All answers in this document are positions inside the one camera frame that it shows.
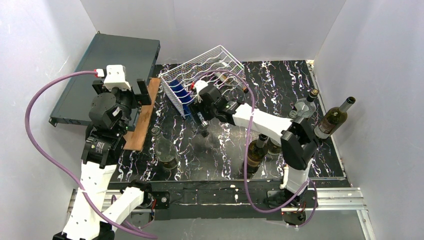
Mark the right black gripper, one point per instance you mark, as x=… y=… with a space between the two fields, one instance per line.
x=199 y=110

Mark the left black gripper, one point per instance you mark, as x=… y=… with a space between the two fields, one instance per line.
x=133 y=96

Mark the blue glass bottle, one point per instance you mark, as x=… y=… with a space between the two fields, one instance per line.
x=181 y=98

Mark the dark green wine bottle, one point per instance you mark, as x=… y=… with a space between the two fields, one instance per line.
x=257 y=150

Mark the clear short bottle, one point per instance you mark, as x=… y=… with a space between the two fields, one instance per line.
x=273 y=147

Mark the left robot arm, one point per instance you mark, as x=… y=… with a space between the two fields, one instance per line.
x=110 y=114

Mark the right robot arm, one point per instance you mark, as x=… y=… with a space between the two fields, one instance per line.
x=298 y=143

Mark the clear bottle in rack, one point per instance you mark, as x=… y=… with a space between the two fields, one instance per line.
x=222 y=79

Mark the clear round bottle front left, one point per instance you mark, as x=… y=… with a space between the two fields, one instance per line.
x=165 y=150

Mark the clear square liquor bottle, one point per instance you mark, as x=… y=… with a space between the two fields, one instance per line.
x=305 y=107

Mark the olive wine bottle far right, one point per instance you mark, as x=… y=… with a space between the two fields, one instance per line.
x=333 y=119

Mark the dark grey flat box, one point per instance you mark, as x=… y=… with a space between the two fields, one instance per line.
x=121 y=61

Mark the brown wooden board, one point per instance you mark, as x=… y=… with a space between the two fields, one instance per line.
x=135 y=139

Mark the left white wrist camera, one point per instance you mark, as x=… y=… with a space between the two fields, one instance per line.
x=114 y=76

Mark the white wire wine rack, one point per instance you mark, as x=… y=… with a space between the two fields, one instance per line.
x=200 y=68

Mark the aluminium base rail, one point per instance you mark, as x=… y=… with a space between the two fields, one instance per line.
x=231 y=203

